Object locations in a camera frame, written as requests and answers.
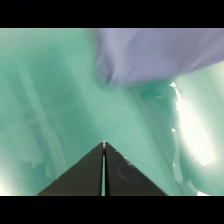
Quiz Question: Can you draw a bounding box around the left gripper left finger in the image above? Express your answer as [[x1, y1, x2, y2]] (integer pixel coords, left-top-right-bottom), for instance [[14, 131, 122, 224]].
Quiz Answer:
[[37, 141, 105, 197]]

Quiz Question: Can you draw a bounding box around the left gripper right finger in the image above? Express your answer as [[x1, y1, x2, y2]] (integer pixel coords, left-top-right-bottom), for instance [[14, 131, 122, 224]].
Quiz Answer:
[[104, 141, 168, 197]]

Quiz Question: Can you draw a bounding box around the purple T-shirt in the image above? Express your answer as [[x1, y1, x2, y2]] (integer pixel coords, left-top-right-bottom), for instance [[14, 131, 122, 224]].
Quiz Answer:
[[94, 28, 224, 89]]

